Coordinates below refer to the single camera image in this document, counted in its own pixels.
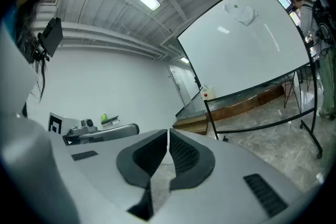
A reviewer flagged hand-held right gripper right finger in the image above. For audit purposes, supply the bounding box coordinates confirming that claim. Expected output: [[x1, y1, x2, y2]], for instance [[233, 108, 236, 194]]
[[167, 127, 320, 224]]

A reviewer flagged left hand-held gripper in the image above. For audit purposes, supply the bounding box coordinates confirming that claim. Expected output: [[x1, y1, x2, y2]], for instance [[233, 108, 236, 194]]
[[48, 112, 140, 146]]

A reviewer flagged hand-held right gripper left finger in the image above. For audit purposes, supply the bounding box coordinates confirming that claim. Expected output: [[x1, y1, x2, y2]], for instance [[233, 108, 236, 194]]
[[51, 129, 169, 224]]

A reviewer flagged white box with red dot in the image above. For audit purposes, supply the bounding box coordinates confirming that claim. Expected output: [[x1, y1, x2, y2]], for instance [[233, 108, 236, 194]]
[[199, 86, 216, 100]]

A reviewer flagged wooden platform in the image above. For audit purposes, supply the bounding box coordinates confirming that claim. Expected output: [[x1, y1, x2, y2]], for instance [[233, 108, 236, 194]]
[[172, 80, 287, 136]]

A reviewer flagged white door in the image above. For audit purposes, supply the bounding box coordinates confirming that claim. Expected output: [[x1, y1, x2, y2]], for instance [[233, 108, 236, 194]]
[[167, 65, 201, 108]]

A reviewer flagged black head-mounted device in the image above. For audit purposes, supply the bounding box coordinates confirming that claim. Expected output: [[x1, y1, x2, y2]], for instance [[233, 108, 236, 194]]
[[26, 17, 64, 65]]

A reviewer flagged white paper sheet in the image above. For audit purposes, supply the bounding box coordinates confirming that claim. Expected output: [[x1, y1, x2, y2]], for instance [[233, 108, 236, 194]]
[[223, 0, 257, 26]]

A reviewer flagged grey wall shelf, green item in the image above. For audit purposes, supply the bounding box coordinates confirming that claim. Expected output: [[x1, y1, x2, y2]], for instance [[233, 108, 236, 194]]
[[100, 113, 121, 128]]

